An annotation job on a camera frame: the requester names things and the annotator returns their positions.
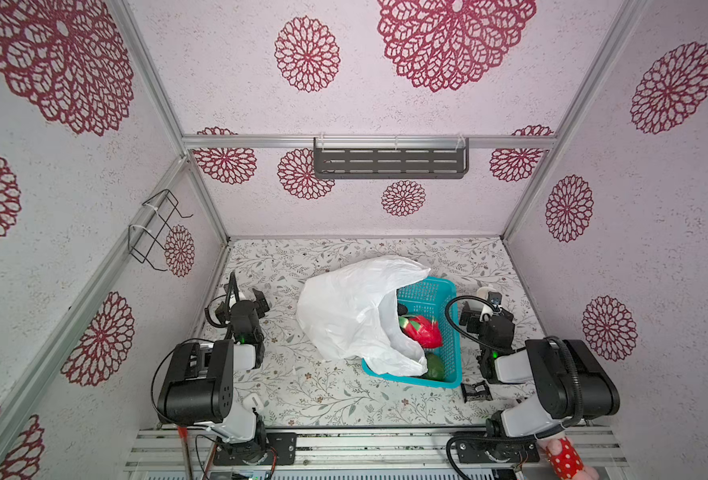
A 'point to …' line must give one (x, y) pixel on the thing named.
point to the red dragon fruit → (426, 332)
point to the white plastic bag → (348, 309)
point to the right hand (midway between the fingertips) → (485, 301)
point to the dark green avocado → (436, 370)
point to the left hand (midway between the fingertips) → (240, 301)
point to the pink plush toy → (564, 459)
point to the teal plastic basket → (433, 298)
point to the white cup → (483, 292)
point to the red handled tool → (184, 436)
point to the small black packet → (476, 391)
